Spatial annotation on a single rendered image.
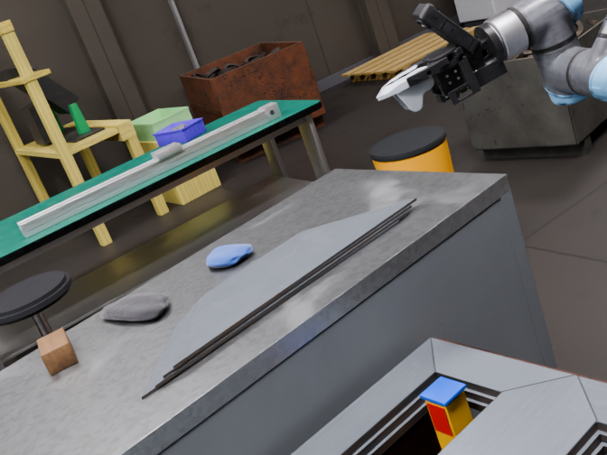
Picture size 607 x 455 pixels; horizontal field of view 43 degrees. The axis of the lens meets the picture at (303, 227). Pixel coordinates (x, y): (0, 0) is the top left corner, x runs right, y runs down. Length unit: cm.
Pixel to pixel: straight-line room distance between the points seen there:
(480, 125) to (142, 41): 408
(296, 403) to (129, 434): 32
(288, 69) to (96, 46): 185
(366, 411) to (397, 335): 20
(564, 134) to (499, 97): 44
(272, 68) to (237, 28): 152
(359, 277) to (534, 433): 44
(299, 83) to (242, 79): 54
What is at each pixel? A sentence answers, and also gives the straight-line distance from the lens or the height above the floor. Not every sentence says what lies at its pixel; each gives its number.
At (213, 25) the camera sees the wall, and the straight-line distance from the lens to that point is 827.
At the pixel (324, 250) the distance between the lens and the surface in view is 162.
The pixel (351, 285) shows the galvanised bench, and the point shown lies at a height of 105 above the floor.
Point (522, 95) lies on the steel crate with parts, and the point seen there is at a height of 43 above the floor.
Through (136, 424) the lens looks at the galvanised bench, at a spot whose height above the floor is 105.
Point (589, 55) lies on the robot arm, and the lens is 129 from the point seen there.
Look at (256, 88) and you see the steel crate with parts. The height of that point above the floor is 59.
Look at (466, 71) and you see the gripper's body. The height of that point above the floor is 140.
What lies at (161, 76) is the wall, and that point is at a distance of 800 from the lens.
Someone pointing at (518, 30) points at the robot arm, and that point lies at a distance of 132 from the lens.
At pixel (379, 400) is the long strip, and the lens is 148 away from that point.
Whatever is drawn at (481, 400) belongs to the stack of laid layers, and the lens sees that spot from 145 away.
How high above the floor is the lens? 168
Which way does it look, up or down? 20 degrees down
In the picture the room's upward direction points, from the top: 20 degrees counter-clockwise
